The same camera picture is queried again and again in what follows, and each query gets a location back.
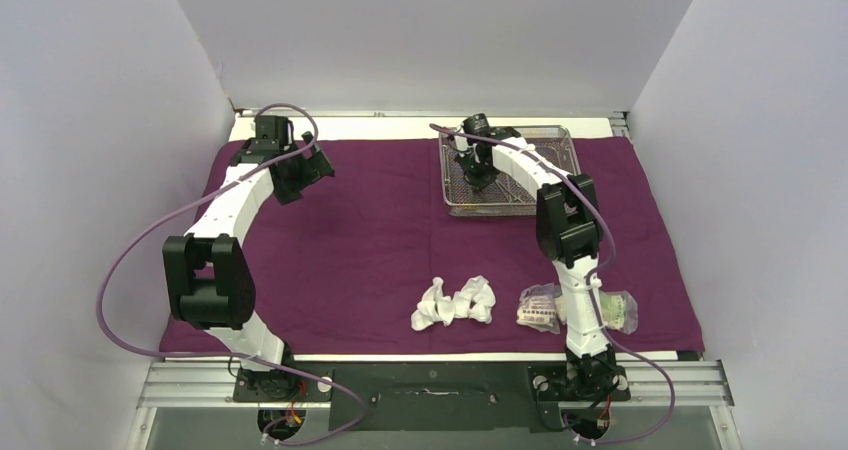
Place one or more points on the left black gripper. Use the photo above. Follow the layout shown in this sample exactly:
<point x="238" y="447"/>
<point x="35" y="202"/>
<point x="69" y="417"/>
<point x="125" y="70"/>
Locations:
<point x="313" y="169"/>

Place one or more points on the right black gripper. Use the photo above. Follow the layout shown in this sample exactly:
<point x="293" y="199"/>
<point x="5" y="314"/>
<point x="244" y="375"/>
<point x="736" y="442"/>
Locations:
<point x="479" y="182"/>

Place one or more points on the wire mesh instrument tray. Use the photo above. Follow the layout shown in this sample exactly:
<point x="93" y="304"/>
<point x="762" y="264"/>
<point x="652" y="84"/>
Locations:
<point x="553" y="142"/>

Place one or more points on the purple cloth wrap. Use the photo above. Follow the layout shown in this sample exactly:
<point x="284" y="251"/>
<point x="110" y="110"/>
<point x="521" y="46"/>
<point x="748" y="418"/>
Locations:
<point x="340" y="271"/>

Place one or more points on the white gauze piece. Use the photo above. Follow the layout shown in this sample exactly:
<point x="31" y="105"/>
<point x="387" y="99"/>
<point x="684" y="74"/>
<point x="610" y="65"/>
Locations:
<point x="475" y="300"/>

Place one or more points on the white cotton balls bag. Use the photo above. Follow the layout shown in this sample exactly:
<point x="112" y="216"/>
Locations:
<point x="434" y="307"/>

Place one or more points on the pink packet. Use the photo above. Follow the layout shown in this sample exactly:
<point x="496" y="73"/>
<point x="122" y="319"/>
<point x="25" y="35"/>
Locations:
<point x="536" y="308"/>

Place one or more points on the white gauze bag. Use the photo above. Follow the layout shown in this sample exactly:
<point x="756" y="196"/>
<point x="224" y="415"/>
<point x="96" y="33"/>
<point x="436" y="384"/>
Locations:
<point x="561" y="310"/>

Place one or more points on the green packet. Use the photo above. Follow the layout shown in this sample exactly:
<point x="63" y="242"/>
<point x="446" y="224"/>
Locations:
<point x="619" y="311"/>

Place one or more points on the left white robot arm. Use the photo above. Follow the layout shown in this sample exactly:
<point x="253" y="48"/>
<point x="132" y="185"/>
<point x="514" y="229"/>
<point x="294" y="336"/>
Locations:
<point x="208" y="279"/>

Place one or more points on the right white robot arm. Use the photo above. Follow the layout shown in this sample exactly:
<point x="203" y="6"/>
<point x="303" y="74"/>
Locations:
<point x="568" y="233"/>

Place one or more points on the metal surgical scissors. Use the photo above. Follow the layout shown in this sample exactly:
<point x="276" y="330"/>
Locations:
<point x="513" y="192"/>

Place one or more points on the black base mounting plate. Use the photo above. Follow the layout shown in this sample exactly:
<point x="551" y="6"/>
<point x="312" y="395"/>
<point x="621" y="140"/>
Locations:
<point x="419" y="397"/>

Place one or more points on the aluminium frame rail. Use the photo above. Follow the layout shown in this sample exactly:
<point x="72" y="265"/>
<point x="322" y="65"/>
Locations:
<point x="208" y="384"/>

